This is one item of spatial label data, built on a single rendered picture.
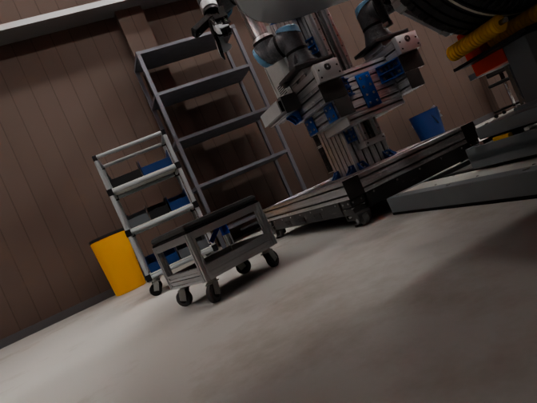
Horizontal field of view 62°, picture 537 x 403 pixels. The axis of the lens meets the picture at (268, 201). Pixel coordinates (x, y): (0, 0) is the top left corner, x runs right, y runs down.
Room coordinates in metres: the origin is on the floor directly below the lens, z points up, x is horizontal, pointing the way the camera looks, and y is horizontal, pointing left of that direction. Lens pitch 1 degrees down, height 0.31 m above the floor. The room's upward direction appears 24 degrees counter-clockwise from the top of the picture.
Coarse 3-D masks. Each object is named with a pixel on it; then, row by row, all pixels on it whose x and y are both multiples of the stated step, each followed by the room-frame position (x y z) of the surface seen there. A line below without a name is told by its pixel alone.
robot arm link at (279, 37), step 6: (288, 24) 2.23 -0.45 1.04; (294, 24) 2.24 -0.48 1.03; (276, 30) 2.26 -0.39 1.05; (282, 30) 2.23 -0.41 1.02; (288, 30) 2.22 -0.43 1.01; (294, 30) 2.22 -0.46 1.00; (276, 36) 2.26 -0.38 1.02; (282, 36) 2.24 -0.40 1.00; (288, 36) 2.22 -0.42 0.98; (294, 36) 2.22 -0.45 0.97; (300, 36) 2.24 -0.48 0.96; (276, 42) 2.25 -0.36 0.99; (282, 42) 2.24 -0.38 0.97; (288, 42) 2.23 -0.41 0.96; (294, 42) 2.22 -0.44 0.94; (300, 42) 2.22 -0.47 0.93; (276, 48) 2.26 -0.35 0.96; (282, 48) 2.25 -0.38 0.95; (288, 48) 2.23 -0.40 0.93; (294, 48) 2.22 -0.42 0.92; (282, 54) 2.28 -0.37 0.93
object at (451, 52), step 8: (496, 16) 1.44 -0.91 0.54; (488, 24) 1.45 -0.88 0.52; (496, 24) 1.44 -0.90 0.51; (504, 24) 1.44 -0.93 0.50; (472, 32) 1.54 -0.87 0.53; (480, 32) 1.49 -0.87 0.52; (488, 32) 1.47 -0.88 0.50; (496, 32) 1.45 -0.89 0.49; (464, 40) 1.57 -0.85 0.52; (472, 40) 1.53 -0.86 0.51; (480, 40) 1.51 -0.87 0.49; (488, 40) 1.51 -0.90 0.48; (448, 48) 1.66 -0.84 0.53; (456, 48) 1.61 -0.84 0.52; (464, 48) 1.58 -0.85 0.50; (472, 48) 1.57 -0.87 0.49; (448, 56) 1.66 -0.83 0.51; (456, 56) 1.64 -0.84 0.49
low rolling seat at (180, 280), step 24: (216, 216) 1.86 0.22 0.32; (240, 216) 1.92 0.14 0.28; (264, 216) 2.00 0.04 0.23; (168, 240) 1.89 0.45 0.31; (192, 240) 1.77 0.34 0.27; (264, 240) 1.97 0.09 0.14; (168, 264) 2.02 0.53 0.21; (192, 264) 2.11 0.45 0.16; (216, 264) 1.80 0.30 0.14; (240, 264) 2.20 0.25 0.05; (216, 288) 1.79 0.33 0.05
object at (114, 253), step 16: (96, 240) 4.29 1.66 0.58; (112, 240) 4.31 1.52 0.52; (128, 240) 4.46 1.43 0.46; (96, 256) 4.36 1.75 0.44; (112, 256) 4.30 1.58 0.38; (128, 256) 4.37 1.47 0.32; (112, 272) 4.31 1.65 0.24; (128, 272) 4.33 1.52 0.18; (112, 288) 4.39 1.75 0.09; (128, 288) 4.31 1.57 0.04
